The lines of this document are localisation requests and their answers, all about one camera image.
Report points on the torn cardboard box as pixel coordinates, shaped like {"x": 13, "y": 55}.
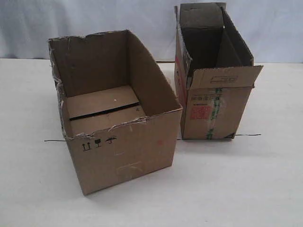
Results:
{"x": 119, "y": 115}

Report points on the thin black line marker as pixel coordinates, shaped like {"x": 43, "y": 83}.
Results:
{"x": 257, "y": 134}

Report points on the tall cardboard box with tape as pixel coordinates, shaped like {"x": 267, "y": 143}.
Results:
{"x": 214, "y": 71}

